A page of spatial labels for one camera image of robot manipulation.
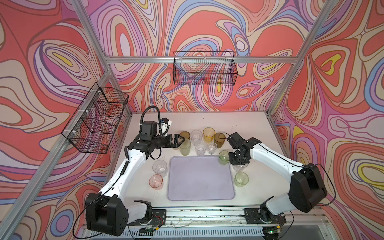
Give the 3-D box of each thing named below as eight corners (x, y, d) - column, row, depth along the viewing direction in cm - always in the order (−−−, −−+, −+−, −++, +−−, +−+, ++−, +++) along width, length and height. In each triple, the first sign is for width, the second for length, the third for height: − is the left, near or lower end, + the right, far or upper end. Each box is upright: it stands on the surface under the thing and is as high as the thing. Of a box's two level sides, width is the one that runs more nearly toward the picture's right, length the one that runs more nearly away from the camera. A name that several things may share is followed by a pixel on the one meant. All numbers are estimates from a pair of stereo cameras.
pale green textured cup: (234, 186, 85) (237, 182, 79) (232, 176, 89) (235, 171, 83) (245, 186, 85) (249, 182, 79) (243, 176, 89) (247, 171, 83)
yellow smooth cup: (203, 145, 104) (204, 137, 96) (202, 135, 109) (203, 127, 101) (214, 145, 104) (215, 137, 96) (213, 135, 109) (214, 127, 101)
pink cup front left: (150, 190, 83) (147, 186, 78) (152, 178, 87) (150, 174, 82) (163, 190, 83) (161, 186, 78) (164, 178, 87) (162, 174, 82)
